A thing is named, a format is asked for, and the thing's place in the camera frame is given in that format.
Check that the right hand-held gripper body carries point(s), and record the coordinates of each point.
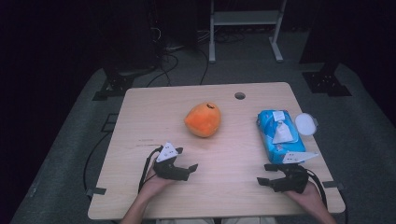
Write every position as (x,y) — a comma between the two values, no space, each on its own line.
(292,180)

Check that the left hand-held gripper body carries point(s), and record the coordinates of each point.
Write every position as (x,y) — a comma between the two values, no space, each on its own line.
(166,170)

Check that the blue wet wipes pack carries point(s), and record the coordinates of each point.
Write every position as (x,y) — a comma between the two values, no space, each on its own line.
(267,137)

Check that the white wet wipe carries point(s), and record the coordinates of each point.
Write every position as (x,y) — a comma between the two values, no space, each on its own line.
(282,133)

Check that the orange plush toy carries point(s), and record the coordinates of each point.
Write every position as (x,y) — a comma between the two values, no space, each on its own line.
(202,119)

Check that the person's left hand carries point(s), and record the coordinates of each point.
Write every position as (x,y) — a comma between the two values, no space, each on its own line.
(152,186)

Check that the person's right hand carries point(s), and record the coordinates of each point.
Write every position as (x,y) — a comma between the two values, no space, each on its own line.
(308,199)

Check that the grey tape strip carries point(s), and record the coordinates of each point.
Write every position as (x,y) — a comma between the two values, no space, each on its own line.
(98,190)
(331,184)

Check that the person's beige trousers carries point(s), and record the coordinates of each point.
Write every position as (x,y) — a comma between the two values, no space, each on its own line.
(186,221)

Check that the white round lid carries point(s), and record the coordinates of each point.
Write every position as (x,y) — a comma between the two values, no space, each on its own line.
(305,124)

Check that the black stand with flat base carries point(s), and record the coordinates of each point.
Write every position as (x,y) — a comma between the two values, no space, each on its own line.
(327,84)
(118,82)

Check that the white metal stand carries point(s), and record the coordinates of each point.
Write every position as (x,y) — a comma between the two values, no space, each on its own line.
(246,17)

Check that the black floor tape frame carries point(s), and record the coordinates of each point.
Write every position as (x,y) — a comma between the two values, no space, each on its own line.
(104,130)

